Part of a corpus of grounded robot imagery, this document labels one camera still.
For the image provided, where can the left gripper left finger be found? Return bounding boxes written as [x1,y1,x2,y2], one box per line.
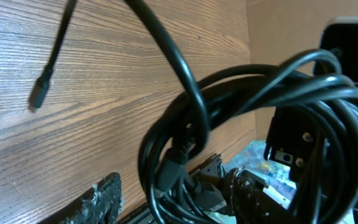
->
[41,172,122,224]

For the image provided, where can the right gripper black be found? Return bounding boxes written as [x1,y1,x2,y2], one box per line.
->
[264,107,331,184]

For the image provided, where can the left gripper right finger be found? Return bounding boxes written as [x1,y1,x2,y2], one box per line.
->
[228,168,305,224]

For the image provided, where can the black USB cable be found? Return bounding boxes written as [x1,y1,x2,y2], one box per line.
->
[27,0,358,224]

